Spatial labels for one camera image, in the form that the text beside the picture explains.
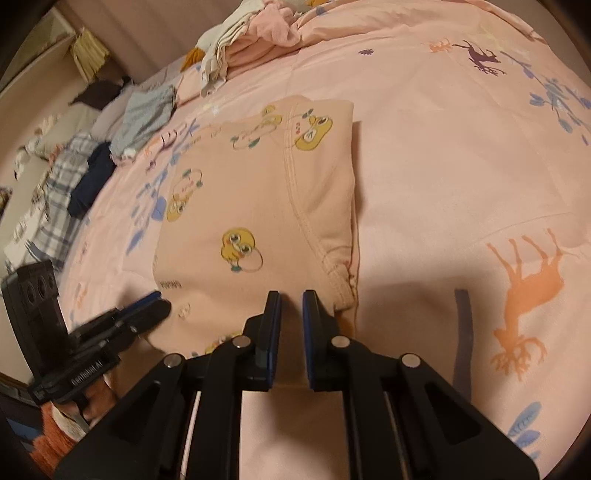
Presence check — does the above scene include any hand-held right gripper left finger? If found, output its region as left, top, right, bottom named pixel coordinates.
left=53, top=290, right=283, bottom=480

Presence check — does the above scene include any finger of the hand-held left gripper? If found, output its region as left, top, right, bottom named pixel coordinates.
left=113, top=299, right=172, bottom=346
left=108, top=290, right=161, bottom=326

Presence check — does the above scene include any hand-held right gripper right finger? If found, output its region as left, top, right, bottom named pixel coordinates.
left=302, top=288, right=541, bottom=480

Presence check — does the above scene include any pink duck print garment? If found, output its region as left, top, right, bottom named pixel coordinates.
left=150, top=95, right=361, bottom=356

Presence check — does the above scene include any plaid cloth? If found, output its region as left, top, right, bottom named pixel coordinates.
left=32, top=131, right=100, bottom=268

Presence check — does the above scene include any navy garment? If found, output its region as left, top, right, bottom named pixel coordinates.
left=67, top=141, right=116, bottom=220

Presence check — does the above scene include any beige pillow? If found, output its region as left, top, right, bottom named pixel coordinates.
left=34, top=104, right=109, bottom=160

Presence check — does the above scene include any grey sheet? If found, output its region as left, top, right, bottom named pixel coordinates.
left=92, top=60, right=185, bottom=139

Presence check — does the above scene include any grey-blue garment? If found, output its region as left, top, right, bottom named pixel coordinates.
left=111, top=85, right=178, bottom=160

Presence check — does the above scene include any dark brown cloth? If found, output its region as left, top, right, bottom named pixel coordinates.
left=74, top=78, right=132, bottom=112

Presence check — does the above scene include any pink printed blanket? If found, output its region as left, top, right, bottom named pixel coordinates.
left=60, top=0, right=591, bottom=480

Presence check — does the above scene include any white shelf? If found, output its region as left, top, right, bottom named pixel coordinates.
left=0, top=7, right=77, bottom=93

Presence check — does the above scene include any mustard cloth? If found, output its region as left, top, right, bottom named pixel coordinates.
left=180, top=46, right=206, bottom=72

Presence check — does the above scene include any cream cloth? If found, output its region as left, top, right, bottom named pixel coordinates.
left=196, top=0, right=264, bottom=97

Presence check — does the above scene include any pink upholstered headboard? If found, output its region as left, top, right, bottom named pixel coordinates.
left=60, top=0, right=250, bottom=84

